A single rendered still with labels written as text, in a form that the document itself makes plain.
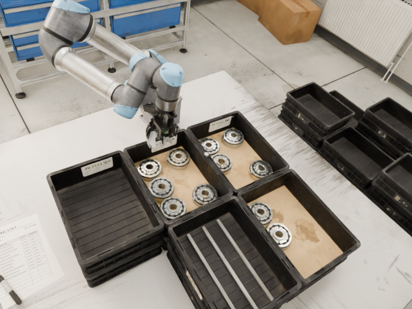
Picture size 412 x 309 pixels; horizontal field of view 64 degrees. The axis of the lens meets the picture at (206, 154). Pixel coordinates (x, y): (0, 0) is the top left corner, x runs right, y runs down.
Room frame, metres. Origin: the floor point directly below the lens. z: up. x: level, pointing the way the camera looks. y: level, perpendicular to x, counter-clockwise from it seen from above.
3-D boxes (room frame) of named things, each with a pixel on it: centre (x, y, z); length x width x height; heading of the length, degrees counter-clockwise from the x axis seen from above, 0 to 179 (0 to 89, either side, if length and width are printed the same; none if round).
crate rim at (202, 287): (0.49, -0.15, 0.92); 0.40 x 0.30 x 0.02; 40
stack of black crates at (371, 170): (1.60, -1.00, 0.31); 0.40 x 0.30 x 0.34; 44
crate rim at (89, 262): (0.61, 0.33, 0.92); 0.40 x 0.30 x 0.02; 40
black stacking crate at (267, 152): (0.99, -0.13, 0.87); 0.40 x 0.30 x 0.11; 40
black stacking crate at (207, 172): (0.80, 0.10, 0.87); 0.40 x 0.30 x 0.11; 40
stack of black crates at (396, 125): (1.87, -1.28, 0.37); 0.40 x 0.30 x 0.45; 44
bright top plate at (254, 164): (0.95, -0.25, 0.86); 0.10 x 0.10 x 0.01
